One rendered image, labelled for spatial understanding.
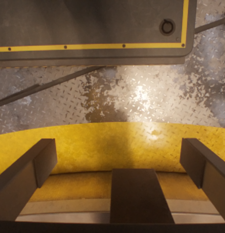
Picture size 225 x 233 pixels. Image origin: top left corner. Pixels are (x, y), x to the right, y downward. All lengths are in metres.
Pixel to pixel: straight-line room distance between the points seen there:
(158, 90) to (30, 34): 0.57
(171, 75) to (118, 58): 0.41
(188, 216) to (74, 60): 0.66
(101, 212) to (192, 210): 0.34
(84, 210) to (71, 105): 0.47
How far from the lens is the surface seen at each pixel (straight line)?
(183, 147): 0.17
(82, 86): 0.82
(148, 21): 0.51
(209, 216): 0.78
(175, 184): 0.92
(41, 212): 0.77
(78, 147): 0.91
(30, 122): 0.95
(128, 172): 0.56
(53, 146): 0.16
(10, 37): 0.57
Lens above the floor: 0.80
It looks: 75 degrees down
